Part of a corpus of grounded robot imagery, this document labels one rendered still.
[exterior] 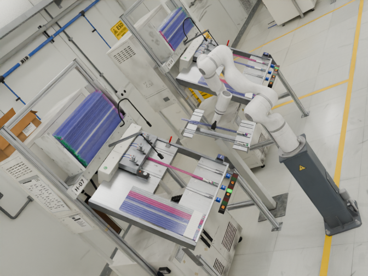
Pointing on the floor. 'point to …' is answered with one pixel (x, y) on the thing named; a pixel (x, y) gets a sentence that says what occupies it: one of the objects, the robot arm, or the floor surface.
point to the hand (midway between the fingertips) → (213, 126)
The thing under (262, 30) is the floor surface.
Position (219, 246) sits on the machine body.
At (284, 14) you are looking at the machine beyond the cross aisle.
